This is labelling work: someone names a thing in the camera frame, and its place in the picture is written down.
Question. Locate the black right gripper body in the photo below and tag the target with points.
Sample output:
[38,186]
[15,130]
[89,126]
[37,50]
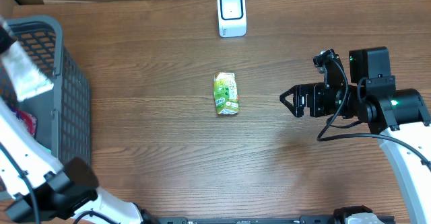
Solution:
[325,101]

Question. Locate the grey plastic shopping basket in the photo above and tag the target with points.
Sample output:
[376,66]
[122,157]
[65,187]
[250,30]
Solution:
[64,113]

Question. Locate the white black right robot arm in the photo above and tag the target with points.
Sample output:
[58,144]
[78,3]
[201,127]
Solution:
[365,103]

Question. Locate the white barcode scanner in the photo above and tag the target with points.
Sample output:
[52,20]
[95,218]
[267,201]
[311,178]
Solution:
[232,21]

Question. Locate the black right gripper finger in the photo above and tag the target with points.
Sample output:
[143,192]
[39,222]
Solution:
[289,92]
[295,108]

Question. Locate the purple red snack packet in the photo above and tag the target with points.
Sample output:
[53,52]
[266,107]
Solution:
[28,120]

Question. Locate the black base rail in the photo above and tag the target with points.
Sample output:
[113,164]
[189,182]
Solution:
[318,219]

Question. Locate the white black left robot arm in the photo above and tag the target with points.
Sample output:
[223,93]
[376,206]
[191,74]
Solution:
[43,188]

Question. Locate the green juice carton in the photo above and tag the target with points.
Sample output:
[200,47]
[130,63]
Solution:
[225,93]

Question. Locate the white tube gold cap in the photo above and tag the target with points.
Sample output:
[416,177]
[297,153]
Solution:
[27,79]

